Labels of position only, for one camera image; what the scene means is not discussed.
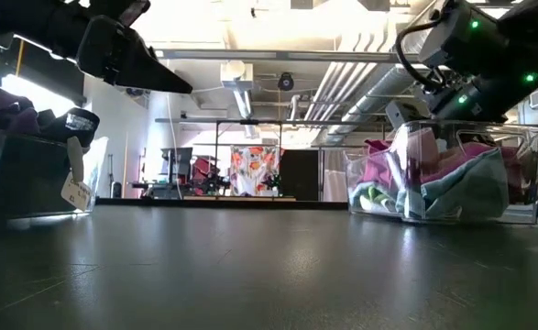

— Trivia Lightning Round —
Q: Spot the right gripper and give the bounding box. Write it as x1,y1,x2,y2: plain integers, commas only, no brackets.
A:
384,98,439,129

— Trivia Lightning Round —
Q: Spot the sage green towel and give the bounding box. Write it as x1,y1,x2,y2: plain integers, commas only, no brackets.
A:
396,147,511,222

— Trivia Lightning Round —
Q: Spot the peach towel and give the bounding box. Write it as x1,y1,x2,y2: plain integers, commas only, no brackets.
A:
403,126,440,184

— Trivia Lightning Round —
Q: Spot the pink towel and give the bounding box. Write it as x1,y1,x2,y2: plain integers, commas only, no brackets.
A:
363,138,529,189

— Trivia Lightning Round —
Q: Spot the black towel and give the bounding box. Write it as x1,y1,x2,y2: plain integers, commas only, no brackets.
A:
0,135,80,216

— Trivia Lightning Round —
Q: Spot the white duct box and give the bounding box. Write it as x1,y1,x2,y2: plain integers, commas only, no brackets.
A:
219,60,255,92

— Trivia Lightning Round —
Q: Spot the black monitor workbench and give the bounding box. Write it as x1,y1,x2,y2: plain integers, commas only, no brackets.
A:
130,146,194,200

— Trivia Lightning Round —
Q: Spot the black rack frame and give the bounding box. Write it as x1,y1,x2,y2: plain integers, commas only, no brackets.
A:
213,118,284,199

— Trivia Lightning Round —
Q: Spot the clear plastic basket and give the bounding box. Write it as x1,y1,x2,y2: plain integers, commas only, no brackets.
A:
344,119,538,226
0,122,110,222

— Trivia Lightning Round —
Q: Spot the lime green towel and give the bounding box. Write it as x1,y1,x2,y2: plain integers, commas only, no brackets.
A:
367,184,401,206

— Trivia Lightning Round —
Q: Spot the grey ceiling beam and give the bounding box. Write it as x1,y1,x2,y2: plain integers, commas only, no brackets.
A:
152,47,423,64

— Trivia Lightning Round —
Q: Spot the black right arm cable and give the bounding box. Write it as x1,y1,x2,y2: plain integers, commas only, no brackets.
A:
394,16,445,92

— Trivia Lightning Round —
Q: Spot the red machine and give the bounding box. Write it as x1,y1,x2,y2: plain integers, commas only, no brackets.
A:
189,155,232,197

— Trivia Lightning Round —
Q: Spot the black round ceiling device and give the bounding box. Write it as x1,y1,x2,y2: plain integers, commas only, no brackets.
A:
276,71,296,92

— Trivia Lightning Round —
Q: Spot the charcoal towel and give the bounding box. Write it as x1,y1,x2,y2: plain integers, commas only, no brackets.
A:
37,107,101,149

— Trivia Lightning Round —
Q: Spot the black table frame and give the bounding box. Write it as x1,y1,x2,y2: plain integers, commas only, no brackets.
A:
94,196,350,211

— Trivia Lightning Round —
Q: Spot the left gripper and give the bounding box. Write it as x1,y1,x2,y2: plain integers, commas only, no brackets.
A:
29,0,194,95

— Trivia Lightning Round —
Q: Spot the floral cloth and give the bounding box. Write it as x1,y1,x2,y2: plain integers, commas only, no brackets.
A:
229,145,281,198

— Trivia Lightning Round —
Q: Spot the purple towel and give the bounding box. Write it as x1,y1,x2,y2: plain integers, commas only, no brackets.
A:
0,83,41,137

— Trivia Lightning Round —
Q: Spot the silver ventilation duct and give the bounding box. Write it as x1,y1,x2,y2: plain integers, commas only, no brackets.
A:
313,61,428,144

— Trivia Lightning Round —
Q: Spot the white paper tag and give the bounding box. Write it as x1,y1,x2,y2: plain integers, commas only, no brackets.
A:
65,136,85,184
60,171,97,214

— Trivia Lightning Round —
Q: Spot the white curtain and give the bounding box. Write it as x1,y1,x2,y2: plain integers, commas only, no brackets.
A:
322,149,350,204

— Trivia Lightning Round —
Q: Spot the cream towel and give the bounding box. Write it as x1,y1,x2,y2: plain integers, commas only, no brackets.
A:
348,182,401,215

